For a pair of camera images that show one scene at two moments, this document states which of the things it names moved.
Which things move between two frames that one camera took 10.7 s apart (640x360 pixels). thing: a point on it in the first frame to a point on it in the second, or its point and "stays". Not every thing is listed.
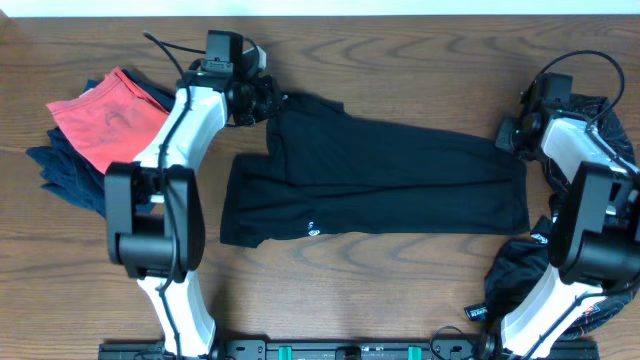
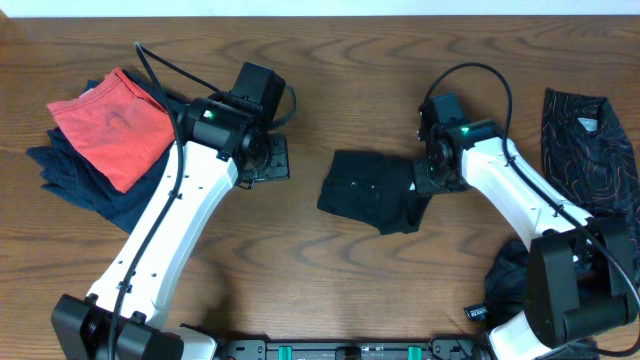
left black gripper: x=272 y=102 to x=279 y=165
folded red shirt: x=113 y=123 stays
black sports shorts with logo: x=514 y=270 stays
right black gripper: x=503 y=135 to x=423 y=184
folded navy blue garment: x=67 y=172 stays
